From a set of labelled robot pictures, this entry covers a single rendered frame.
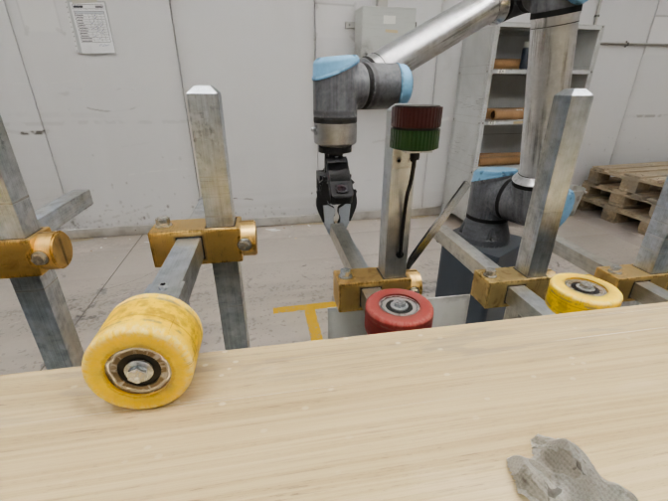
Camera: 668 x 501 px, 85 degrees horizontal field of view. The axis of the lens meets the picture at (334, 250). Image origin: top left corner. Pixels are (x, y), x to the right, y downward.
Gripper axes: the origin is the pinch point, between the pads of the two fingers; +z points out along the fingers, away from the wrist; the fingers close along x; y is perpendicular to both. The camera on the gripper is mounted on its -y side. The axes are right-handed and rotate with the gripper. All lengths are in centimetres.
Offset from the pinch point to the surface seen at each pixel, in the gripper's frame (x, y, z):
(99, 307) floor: 114, 119, 83
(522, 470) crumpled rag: -1, -63, -8
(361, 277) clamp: 1.2, -28.3, -4.3
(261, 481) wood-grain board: 16, -60, -7
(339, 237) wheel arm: 1.0, -8.9, -3.4
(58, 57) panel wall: 151, 234, -49
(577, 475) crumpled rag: -4, -64, -9
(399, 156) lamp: -3.0, -29.5, -22.9
